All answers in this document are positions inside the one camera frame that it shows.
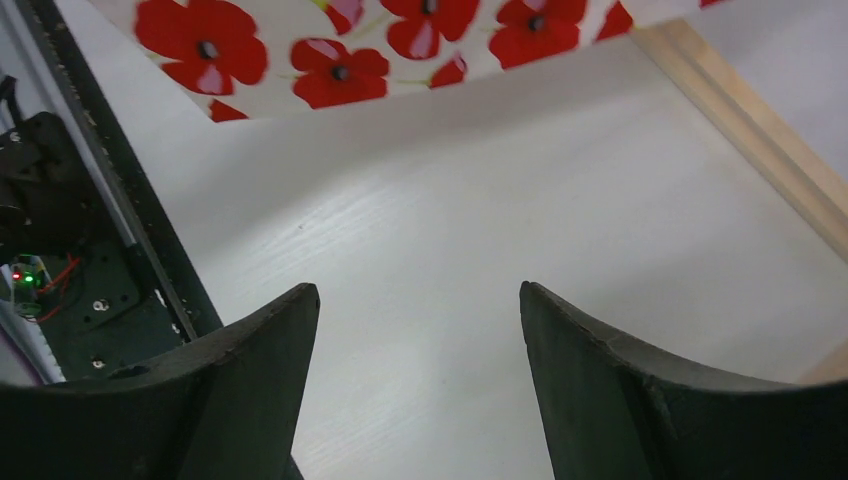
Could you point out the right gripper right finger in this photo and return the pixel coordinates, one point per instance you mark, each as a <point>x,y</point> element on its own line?
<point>616,407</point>

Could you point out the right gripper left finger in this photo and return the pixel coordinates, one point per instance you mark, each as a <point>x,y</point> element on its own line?
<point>224,406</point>

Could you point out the red white patterned garment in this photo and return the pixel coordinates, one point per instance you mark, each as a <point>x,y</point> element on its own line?
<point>262,59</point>

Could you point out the wooden clothes rack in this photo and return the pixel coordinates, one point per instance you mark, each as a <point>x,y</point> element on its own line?
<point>747,267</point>

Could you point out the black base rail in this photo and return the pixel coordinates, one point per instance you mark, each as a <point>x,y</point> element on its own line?
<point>93,276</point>

